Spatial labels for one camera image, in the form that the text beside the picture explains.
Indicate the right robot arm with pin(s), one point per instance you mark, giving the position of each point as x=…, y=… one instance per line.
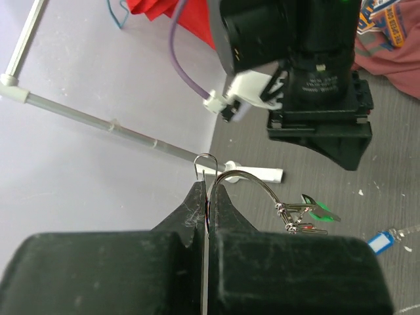
x=295, y=58

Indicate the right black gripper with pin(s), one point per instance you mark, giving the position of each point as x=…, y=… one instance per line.
x=338, y=129

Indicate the metal rack pole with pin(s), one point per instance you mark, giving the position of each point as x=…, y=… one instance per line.
x=11, y=90

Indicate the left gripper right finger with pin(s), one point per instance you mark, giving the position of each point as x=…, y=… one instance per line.
x=253, y=272

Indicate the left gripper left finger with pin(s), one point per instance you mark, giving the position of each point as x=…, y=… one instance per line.
x=155, y=271

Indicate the white pole base foot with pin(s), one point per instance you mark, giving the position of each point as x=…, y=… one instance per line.
x=270, y=175

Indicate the maroon printed t-shirt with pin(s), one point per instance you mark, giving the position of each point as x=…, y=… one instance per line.
x=387, y=42

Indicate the metal keyring with keys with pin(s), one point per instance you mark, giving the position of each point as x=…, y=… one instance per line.
x=291, y=214

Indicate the blue tagged key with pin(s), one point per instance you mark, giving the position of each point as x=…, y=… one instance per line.
x=385, y=239

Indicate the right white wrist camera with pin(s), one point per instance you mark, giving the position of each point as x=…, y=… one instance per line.
x=243, y=93

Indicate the blue clothes hanger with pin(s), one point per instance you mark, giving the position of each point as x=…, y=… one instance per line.
x=119, y=12

